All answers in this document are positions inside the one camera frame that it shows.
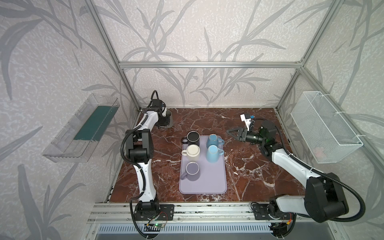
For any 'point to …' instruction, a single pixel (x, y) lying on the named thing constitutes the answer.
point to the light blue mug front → (212, 153)
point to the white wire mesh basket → (330, 140)
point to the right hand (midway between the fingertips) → (228, 129)
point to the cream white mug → (192, 152)
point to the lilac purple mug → (192, 171)
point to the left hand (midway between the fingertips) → (167, 117)
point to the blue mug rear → (214, 139)
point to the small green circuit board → (159, 225)
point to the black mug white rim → (193, 138)
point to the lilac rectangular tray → (213, 179)
